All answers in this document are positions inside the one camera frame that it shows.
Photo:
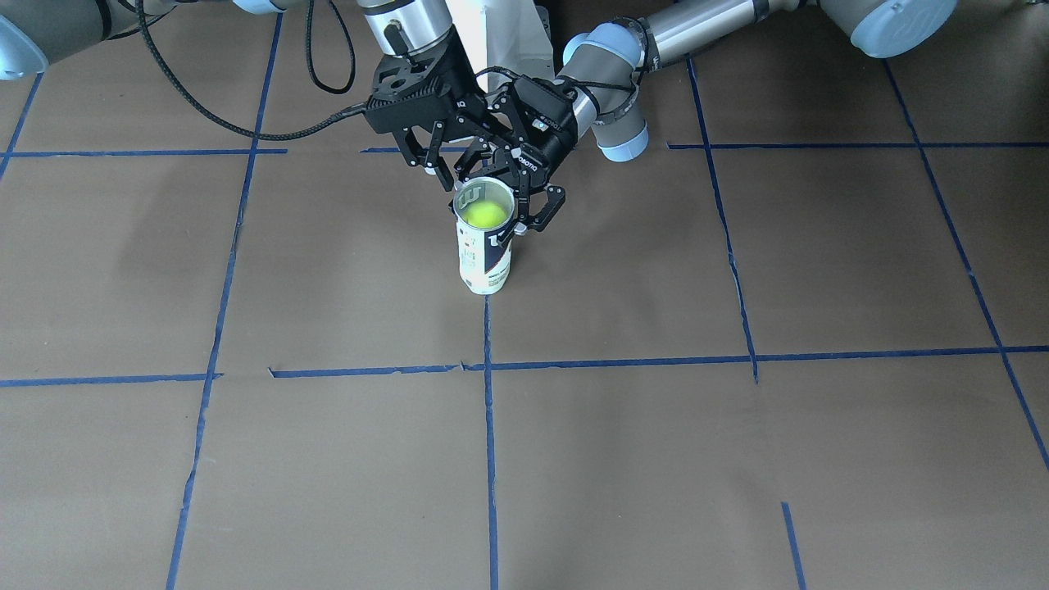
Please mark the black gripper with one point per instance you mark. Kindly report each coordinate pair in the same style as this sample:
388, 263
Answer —
547, 146
428, 149

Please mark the clear tennis ball can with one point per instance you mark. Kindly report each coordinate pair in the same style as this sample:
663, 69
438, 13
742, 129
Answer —
483, 267

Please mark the yellow tennis ball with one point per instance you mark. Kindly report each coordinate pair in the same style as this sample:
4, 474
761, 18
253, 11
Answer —
485, 215

